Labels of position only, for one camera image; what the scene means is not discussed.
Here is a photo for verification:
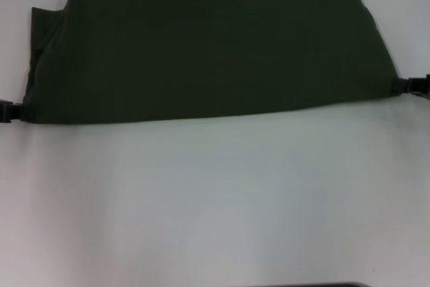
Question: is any dark green FREE! t-shirt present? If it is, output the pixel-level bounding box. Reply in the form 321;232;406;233
21;0;403;125

